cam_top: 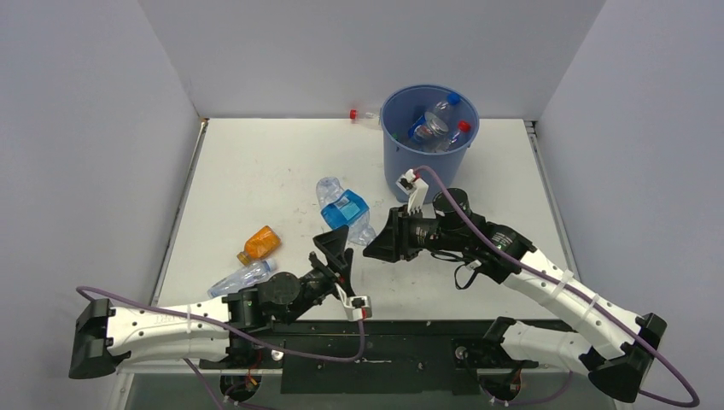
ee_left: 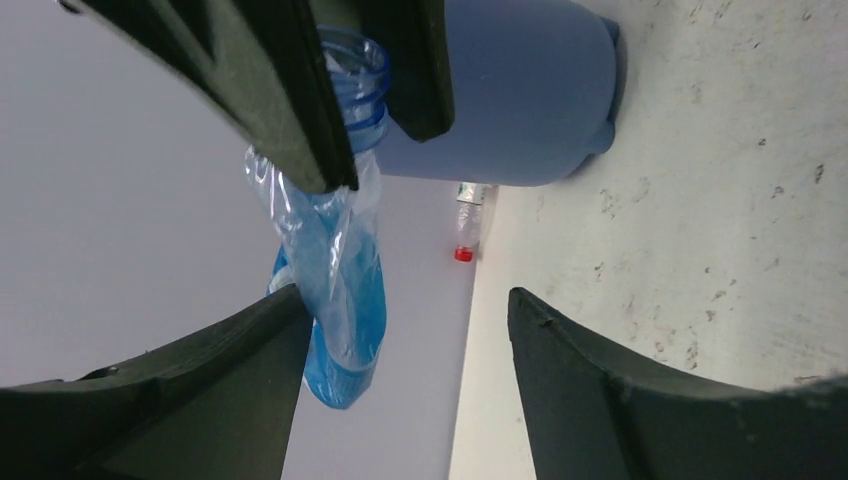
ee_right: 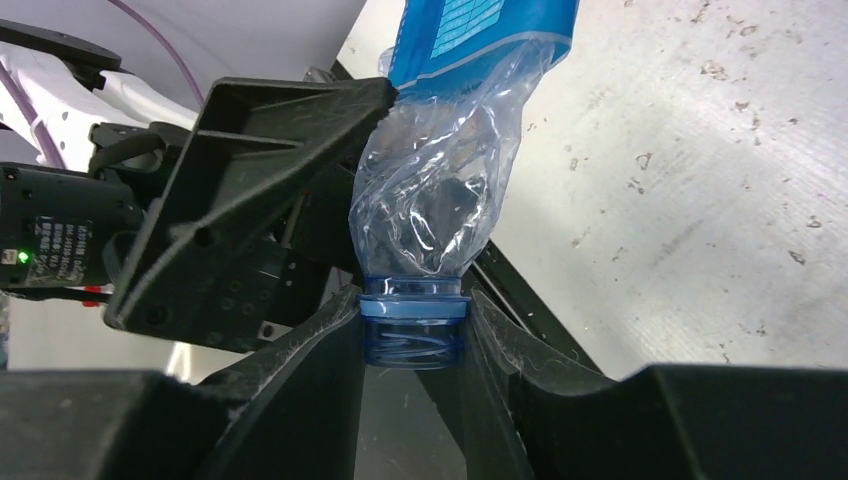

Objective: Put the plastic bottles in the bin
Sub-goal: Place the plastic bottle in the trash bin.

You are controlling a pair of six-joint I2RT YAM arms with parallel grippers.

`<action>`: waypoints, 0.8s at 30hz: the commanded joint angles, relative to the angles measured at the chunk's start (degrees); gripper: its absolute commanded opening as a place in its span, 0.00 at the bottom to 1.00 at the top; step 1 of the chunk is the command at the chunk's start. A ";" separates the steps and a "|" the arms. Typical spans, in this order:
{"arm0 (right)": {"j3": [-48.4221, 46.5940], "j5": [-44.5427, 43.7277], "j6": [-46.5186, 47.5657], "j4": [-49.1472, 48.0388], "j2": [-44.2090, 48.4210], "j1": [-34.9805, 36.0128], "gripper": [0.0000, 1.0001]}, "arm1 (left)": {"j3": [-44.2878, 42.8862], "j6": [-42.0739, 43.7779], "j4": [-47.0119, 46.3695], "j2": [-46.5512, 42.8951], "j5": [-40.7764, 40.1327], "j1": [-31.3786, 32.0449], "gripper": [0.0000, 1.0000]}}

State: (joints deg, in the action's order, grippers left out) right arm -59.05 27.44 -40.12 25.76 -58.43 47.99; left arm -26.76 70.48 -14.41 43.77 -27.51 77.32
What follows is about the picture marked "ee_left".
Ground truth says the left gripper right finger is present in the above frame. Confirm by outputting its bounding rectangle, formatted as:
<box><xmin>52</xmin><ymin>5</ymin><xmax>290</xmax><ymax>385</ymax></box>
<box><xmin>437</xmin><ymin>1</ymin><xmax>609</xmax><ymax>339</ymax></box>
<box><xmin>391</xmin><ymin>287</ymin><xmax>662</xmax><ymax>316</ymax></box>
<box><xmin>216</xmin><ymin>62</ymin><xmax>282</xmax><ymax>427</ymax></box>
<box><xmin>507</xmin><ymin>287</ymin><xmax>847</xmax><ymax>479</ymax></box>

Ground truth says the crushed blue label bottle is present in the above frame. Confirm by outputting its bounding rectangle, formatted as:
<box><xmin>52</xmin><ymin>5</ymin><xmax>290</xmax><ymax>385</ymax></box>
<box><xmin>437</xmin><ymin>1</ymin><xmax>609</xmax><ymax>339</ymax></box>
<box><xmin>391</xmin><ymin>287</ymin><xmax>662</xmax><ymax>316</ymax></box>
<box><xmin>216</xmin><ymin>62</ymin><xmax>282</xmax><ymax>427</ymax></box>
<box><xmin>244</xmin><ymin>26</ymin><xmax>390</xmax><ymax>410</ymax></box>

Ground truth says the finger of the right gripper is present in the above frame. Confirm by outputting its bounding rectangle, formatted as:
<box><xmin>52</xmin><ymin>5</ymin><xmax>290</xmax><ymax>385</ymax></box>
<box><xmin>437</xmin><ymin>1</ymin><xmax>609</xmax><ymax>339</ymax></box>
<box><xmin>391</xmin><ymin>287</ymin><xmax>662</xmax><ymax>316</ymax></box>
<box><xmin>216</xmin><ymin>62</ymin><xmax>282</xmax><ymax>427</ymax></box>
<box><xmin>59</xmin><ymin>0</ymin><xmax>359</xmax><ymax>193</ymax></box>
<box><xmin>309</xmin><ymin>0</ymin><xmax>455</xmax><ymax>142</ymax></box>

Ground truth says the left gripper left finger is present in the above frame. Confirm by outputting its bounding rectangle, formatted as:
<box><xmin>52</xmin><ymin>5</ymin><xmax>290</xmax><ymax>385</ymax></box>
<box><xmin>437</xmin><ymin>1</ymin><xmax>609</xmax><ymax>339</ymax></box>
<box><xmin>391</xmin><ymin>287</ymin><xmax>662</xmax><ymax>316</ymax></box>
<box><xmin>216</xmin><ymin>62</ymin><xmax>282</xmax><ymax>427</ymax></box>
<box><xmin>1</xmin><ymin>286</ymin><xmax>313</xmax><ymax>479</ymax></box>

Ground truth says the red cap bottle by wall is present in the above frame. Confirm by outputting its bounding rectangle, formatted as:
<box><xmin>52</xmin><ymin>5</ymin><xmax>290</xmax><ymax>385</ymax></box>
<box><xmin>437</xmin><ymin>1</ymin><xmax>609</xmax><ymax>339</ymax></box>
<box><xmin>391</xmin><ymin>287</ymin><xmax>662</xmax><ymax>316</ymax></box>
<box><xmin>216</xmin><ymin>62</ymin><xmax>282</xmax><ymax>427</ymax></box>
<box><xmin>453</xmin><ymin>182</ymin><xmax>497</xmax><ymax>263</ymax></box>

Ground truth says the blue plastic bin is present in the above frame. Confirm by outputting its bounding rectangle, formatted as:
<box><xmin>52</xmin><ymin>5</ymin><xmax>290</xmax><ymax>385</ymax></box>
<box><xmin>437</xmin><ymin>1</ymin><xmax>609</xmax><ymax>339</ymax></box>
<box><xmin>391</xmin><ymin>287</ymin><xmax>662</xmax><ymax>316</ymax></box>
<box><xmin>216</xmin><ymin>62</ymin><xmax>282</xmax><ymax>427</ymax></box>
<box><xmin>377</xmin><ymin>1</ymin><xmax>619</xmax><ymax>187</ymax></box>

